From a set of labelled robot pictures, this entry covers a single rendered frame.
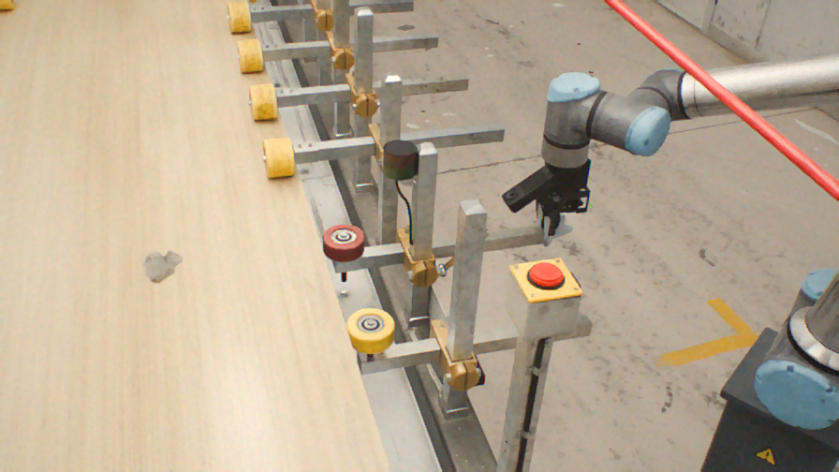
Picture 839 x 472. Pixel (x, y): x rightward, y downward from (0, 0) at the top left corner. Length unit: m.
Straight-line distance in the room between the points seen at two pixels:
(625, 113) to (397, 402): 0.70
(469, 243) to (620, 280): 1.81
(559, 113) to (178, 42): 1.20
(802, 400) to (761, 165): 2.40
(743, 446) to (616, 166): 1.95
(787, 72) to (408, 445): 0.93
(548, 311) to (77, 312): 0.83
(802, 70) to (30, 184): 1.47
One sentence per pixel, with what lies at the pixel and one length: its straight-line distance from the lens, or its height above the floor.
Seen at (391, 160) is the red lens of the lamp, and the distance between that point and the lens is 1.49.
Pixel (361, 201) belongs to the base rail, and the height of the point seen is 0.70.
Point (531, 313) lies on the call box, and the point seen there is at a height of 1.20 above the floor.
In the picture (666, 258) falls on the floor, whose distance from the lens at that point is 3.25.
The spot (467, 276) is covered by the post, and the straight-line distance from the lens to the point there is 1.36.
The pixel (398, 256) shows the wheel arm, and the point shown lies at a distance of 1.68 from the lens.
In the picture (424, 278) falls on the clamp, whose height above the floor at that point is 0.85.
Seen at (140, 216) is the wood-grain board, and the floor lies 0.90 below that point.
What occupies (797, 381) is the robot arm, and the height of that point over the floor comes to 0.83.
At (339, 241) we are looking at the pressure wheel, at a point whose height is 0.90.
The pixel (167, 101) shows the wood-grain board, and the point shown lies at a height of 0.90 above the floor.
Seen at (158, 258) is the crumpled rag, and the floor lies 0.92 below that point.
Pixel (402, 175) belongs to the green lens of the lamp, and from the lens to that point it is 1.50.
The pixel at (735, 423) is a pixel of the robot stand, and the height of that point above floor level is 0.52.
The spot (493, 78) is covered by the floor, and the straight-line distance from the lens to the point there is 4.32.
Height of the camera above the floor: 1.89
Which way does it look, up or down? 36 degrees down
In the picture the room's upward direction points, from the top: 3 degrees clockwise
